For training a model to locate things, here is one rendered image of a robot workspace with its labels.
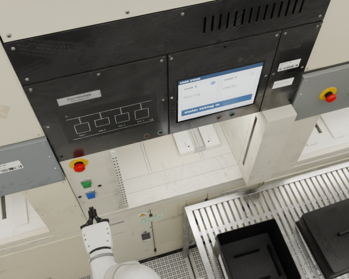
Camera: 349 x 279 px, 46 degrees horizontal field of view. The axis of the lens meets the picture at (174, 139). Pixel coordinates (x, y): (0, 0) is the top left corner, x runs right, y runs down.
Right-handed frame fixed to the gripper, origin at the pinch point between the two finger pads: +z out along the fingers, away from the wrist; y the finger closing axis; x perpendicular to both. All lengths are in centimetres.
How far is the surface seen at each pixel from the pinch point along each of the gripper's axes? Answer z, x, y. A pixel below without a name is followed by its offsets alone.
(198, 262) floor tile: 3, -120, 48
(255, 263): -25, -43, 62
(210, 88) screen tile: 12, 41, 48
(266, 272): -30, -43, 66
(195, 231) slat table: -3, -44, 41
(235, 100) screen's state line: 12, 31, 58
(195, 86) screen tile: 12, 44, 43
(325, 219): -18, -34, 98
